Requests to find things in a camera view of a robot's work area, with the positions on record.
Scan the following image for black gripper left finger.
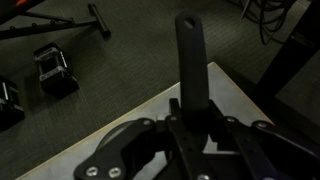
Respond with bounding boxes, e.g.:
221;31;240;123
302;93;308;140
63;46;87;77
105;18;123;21
73;98;215;180

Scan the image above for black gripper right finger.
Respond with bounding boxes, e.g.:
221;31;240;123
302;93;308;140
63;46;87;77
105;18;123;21
208;99;320;180

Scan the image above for black plastic spoon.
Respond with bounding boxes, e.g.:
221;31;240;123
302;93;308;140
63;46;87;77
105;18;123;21
174;9;212;116

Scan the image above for grey top coffee table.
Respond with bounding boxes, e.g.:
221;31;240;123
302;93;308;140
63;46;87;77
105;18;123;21
16;61;274;180

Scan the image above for black adjustable dumbbell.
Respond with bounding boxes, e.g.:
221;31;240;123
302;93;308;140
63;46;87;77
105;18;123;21
33;42;80;98
0;75;26;131

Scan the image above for black metal stand frame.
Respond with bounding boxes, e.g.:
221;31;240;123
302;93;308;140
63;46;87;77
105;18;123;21
255;0;320;101

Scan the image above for black floor cable bundle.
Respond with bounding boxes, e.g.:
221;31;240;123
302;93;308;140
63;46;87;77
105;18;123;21
239;0;298;46

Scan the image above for black weight bench frame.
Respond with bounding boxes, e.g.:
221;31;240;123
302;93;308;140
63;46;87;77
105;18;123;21
0;0;112;42

